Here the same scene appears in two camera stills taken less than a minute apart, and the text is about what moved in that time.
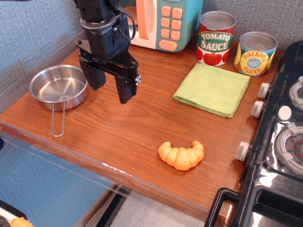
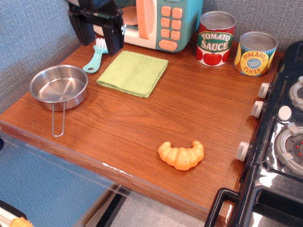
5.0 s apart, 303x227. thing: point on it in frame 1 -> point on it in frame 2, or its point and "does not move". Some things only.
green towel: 211,89 -> 132,73
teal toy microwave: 167,25 does not move
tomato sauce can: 215,38 does not move
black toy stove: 271,195 does not move
